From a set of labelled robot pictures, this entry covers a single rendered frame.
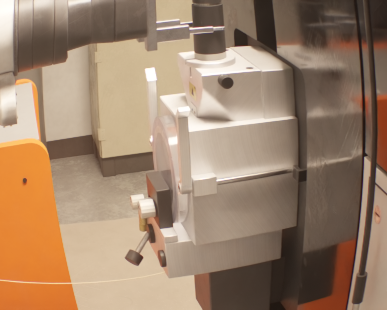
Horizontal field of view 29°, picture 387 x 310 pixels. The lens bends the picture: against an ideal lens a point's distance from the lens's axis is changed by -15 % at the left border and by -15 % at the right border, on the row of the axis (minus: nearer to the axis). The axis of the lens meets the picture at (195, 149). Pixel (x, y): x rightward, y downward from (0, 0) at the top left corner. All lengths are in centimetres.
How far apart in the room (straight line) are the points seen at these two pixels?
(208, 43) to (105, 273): 97
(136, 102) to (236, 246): 320
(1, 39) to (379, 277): 35
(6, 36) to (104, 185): 332
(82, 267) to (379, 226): 116
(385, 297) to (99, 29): 31
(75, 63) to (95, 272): 267
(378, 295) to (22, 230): 66
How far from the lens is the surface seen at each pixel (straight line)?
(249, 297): 75
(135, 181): 393
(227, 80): 64
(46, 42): 62
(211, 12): 66
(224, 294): 74
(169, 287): 152
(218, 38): 67
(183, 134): 64
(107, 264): 162
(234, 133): 66
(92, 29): 63
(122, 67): 383
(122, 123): 390
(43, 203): 106
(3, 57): 62
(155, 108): 75
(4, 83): 64
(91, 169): 412
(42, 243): 109
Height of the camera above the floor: 146
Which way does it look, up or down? 20 degrees down
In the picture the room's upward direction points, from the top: 3 degrees counter-clockwise
